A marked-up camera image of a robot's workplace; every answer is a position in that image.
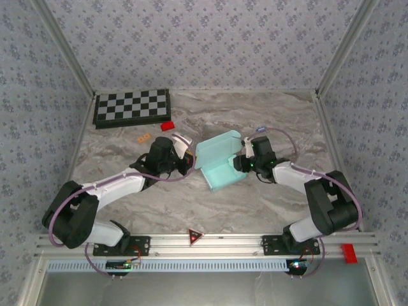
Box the light blue paper box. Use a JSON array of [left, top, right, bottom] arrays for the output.
[[194, 129, 245, 193]]

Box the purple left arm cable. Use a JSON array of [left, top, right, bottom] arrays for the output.
[[47, 135, 196, 280]]

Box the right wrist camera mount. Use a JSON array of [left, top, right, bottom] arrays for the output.
[[241, 136, 254, 159]]

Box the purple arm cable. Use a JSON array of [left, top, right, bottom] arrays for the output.
[[47, 135, 196, 280], [251, 126, 363, 279]]

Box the white slotted cable duct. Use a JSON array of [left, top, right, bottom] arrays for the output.
[[47, 258, 296, 272]]

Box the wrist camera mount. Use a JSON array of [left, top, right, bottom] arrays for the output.
[[241, 136, 254, 159], [171, 133, 194, 159]]

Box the aluminium side rail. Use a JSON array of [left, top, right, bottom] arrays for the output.
[[49, 92, 98, 234], [314, 92, 364, 232]]

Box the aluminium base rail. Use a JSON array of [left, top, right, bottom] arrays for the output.
[[34, 232, 382, 258]]

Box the red triangle sign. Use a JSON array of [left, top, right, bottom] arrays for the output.
[[187, 228, 205, 246]]

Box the black grey chessboard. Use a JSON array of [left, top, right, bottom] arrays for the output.
[[92, 88, 171, 130]]

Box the red brick on rail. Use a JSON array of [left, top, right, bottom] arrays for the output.
[[340, 244, 360, 265]]

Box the aluminium frame post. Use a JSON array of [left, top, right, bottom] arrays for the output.
[[31, 0, 96, 96], [315, 0, 380, 96]]

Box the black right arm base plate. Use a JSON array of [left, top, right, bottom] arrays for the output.
[[261, 235, 321, 256]]

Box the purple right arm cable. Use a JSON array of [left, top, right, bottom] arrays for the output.
[[251, 126, 363, 279]]

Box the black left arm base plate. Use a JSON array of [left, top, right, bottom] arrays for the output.
[[92, 235, 151, 257]]

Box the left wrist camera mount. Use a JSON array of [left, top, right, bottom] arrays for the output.
[[171, 133, 194, 159]]

